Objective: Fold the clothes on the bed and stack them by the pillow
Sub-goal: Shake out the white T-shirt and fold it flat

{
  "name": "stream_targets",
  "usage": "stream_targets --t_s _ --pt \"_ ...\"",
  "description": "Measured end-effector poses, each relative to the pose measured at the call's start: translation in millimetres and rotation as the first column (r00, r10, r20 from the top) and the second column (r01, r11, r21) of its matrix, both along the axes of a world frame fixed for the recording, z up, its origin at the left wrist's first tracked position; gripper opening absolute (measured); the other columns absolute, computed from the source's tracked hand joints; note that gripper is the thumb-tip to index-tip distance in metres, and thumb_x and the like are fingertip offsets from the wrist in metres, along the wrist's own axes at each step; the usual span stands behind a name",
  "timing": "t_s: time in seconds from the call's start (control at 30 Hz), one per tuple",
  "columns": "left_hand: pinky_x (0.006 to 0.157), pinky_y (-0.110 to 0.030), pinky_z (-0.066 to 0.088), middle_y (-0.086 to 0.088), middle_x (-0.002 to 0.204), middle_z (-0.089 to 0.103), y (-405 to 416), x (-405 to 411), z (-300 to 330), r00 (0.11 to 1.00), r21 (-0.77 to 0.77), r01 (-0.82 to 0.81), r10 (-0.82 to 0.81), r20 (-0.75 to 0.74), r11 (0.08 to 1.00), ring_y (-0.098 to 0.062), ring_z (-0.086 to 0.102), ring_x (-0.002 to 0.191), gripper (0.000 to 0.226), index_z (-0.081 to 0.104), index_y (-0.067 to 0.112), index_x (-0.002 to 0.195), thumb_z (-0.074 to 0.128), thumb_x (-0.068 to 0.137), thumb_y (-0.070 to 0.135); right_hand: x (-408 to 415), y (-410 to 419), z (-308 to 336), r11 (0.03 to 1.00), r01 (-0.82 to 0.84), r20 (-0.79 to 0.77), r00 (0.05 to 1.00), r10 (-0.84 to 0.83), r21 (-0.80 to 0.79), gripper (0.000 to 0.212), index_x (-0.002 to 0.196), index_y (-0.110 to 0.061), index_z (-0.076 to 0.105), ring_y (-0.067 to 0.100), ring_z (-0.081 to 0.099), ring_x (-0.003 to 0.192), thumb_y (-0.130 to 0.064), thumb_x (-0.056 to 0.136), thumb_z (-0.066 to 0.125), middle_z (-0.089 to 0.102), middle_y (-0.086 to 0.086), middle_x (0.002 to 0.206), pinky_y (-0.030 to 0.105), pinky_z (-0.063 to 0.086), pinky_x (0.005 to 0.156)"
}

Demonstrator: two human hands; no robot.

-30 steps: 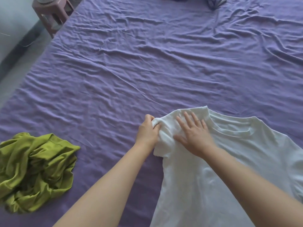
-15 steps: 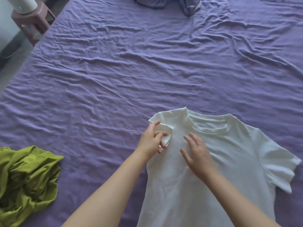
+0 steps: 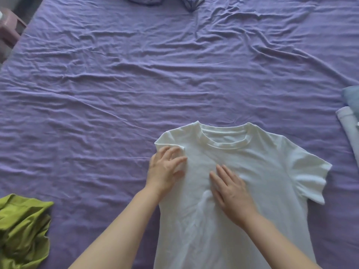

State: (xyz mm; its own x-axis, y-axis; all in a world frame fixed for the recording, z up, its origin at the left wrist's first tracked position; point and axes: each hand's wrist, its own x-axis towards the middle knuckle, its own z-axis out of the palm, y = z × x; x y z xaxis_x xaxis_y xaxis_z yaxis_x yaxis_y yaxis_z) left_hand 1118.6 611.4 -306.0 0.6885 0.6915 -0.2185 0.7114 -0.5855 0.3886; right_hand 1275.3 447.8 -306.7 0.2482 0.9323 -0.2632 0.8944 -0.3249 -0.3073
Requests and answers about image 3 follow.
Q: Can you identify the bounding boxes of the person's right hand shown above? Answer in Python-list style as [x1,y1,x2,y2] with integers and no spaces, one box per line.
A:
[209,164,259,231]

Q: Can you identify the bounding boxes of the person's left hand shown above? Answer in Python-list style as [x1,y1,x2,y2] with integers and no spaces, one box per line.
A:
[144,146,188,197]

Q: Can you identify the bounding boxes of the white t-shirt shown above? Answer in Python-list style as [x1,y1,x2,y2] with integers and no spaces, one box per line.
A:
[153,121,333,269]

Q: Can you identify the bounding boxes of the purple sheet bed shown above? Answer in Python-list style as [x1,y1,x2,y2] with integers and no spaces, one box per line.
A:
[0,0,359,269]

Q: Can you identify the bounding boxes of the white jeans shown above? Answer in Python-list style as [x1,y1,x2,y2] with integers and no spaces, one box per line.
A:
[336,106,359,168]

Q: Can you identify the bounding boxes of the green garment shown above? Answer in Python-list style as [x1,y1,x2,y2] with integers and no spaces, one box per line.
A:
[0,194,54,269]

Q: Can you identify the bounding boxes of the person's left forearm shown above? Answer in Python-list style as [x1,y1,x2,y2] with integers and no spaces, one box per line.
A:
[68,186,166,269]

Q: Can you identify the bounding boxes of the person's right forearm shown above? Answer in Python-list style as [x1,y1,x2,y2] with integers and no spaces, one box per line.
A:
[242,215,323,269]

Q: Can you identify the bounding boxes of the crumpled purple grey quilt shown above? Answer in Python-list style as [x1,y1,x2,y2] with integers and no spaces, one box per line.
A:
[123,0,207,12]

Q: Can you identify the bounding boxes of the brown plastic stool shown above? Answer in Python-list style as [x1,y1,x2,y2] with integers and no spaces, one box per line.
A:
[0,7,27,64]

